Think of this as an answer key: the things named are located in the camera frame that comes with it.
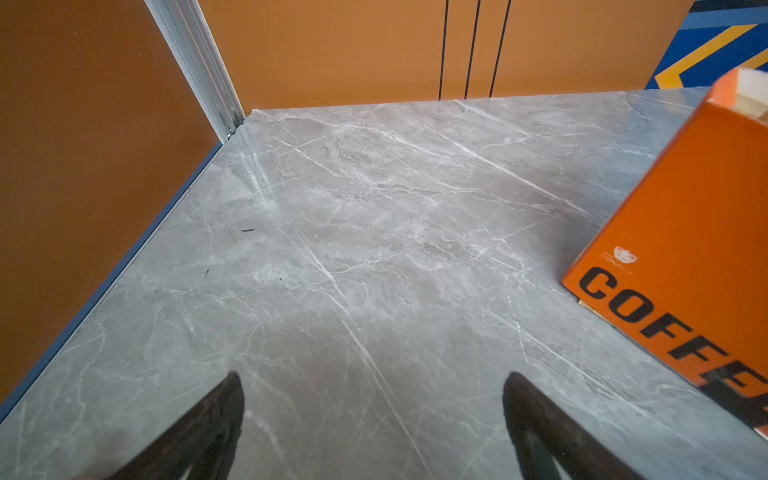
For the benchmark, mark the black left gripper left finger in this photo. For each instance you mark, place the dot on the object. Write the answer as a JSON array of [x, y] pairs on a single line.
[[201, 444]]

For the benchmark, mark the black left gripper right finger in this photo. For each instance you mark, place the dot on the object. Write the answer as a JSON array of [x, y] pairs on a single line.
[[549, 442]]

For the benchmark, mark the aluminium left corner post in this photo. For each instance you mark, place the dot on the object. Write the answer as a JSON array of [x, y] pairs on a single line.
[[188, 35]]

